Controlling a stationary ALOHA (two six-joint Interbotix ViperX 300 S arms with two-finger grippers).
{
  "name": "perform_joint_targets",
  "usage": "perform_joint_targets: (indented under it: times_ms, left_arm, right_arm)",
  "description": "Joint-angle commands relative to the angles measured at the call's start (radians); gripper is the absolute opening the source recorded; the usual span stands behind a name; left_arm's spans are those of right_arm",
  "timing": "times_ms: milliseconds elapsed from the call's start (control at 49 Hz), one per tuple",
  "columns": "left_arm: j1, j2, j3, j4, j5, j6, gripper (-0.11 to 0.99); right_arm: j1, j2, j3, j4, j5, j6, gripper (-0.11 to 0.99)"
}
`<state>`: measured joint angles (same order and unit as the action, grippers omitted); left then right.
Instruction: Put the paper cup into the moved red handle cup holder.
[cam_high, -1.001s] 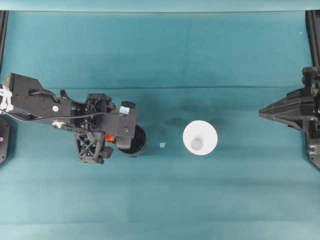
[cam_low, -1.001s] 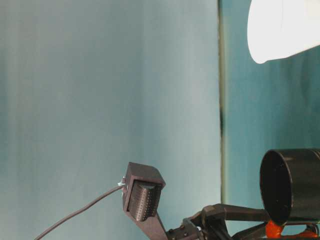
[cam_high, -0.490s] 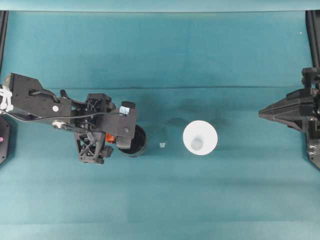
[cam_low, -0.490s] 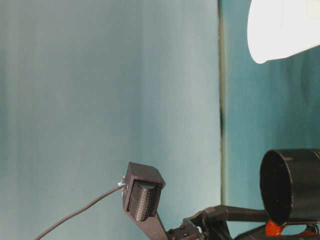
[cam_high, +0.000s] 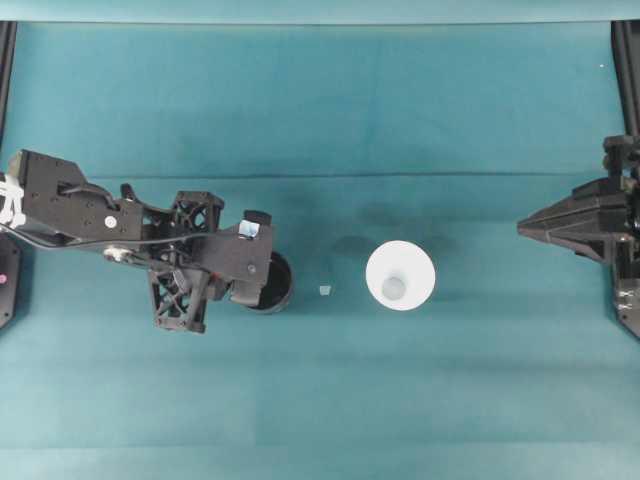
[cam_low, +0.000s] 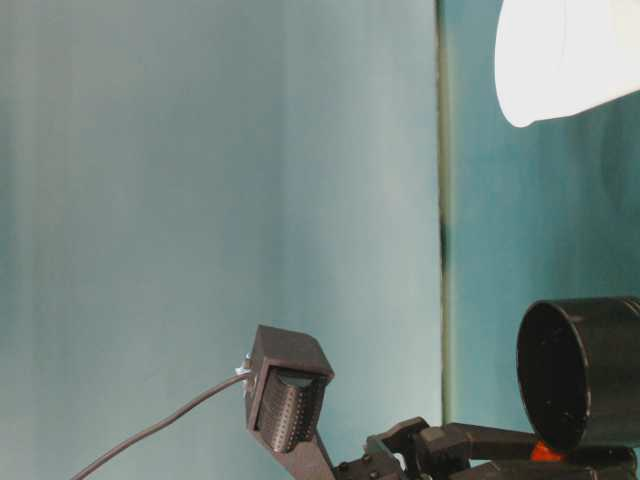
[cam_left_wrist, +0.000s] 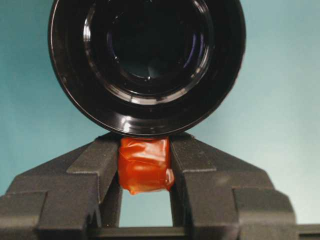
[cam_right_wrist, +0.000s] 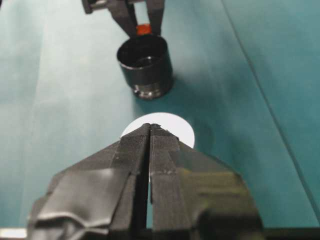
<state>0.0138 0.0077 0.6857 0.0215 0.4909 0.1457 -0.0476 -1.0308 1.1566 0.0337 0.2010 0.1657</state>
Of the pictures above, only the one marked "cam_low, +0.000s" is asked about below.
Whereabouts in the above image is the black cup holder red handle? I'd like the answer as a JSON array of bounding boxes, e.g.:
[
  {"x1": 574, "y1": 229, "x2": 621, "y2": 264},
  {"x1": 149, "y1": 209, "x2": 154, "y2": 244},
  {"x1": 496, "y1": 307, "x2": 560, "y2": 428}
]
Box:
[{"x1": 515, "y1": 295, "x2": 640, "y2": 465}]

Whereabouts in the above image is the white paper cup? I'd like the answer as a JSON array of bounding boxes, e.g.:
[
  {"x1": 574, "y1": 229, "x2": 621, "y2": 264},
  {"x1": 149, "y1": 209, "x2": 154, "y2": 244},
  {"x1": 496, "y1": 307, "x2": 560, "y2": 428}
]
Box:
[{"x1": 493, "y1": 0, "x2": 640, "y2": 129}]

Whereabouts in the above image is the blue-green table cloth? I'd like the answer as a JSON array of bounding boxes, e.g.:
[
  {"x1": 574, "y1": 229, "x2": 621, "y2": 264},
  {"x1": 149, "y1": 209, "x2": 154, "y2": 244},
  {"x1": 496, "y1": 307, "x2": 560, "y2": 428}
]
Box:
[{"x1": 441, "y1": 0, "x2": 640, "y2": 451}]

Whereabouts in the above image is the thin black camera cable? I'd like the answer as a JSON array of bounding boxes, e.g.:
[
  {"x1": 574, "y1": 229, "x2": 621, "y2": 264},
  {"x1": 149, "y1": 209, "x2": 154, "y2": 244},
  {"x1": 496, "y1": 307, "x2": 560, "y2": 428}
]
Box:
[{"x1": 74, "y1": 373, "x2": 251, "y2": 480}]

